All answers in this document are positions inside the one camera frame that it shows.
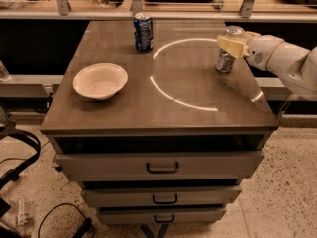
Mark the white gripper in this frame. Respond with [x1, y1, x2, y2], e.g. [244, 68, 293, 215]
[217, 31, 284, 71]

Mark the silver redbull can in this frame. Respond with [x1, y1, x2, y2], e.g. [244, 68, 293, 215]
[215, 25, 245, 74]

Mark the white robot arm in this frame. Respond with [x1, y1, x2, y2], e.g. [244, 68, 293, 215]
[217, 32, 317, 101]

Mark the blue pepsi can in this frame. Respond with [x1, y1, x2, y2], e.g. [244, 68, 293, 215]
[134, 13, 154, 52]

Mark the white paper bowl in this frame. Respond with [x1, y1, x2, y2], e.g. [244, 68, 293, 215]
[72, 63, 128, 100]

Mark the grey drawer cabinet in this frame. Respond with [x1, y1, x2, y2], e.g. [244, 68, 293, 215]
[40, 19, 280, 226]

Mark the black chair base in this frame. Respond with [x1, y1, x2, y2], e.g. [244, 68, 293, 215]
[0, 119, 42, 190]

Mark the clear plastic bottle on floor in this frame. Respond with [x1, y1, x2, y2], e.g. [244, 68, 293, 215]
[16, 199, 29, 229]

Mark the top drawer with black handle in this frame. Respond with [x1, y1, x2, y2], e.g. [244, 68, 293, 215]
[56, 151, 264, 181]

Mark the drawer with black handle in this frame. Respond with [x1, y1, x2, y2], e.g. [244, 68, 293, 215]
[81, 185, 241, 208]
[56, 151, 264, 181]
[96, 206, 226, 225]

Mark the middle drawer with black handle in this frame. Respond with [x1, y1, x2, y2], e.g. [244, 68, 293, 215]
[81, 185, 241, 208]

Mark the bottom drawer with black handle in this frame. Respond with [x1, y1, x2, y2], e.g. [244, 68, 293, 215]
[96, 206, 226, 225]

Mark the black cable on floor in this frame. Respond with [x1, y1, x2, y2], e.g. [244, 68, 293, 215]
[37, 202, 96, 238]

